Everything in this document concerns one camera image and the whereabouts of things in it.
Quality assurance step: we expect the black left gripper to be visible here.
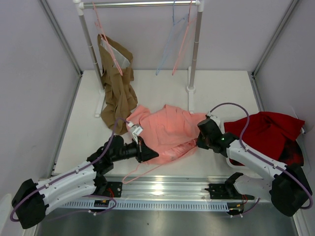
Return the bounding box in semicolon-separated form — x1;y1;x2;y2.
112;136;158;163

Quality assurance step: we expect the pink skirt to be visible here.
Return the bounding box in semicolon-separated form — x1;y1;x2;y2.
127;105;206;165

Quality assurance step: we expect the pink wire hanger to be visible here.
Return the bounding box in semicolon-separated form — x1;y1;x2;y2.
172;1;197;76
122;139;197;184

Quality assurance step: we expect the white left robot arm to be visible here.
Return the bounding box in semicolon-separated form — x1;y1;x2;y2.
10;135;159;229

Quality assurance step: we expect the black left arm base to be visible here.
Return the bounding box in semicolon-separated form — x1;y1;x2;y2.
93;176;123;198

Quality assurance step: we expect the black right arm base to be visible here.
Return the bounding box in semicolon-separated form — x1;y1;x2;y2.
204;172;255;218

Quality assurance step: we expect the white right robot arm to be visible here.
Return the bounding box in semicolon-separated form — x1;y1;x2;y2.
197;118;314;216

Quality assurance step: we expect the tan brown skirt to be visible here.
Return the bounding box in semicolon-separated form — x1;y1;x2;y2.
97;34;138;135

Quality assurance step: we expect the pink hanger holding tan skirt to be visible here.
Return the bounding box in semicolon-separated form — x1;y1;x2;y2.
92;2;123;76

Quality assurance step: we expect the red garment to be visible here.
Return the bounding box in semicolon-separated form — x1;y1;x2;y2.
223;111;306;168

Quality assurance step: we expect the white perforated basket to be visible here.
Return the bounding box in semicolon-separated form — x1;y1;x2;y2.
222;105;307;173

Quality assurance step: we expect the white garment rack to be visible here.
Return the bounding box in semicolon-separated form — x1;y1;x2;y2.
73;0;204;114

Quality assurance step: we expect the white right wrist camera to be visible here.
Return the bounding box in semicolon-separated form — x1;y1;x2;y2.
206;112;221;126

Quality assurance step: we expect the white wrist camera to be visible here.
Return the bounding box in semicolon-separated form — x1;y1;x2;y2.
206;112;221;126
126;121;143;144

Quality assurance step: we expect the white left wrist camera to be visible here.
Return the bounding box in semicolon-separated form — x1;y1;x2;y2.
126;121;143;144

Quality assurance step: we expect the aluminium mounting rail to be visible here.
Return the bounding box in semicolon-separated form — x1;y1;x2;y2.
36;173;302;204

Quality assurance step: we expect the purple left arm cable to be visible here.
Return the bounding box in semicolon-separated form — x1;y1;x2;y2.
9;117;135;223

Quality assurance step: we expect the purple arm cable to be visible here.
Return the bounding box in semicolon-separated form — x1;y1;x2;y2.
9;117;135;223
206;102;315;218

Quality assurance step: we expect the white slotted cable duct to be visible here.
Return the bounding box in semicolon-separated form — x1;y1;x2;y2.
62;199;229;212

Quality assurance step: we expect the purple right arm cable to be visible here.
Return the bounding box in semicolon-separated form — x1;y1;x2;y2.
206;102;315;218

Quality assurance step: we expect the blue wire hanger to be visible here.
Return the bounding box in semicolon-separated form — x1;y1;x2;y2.
155;1;189;76

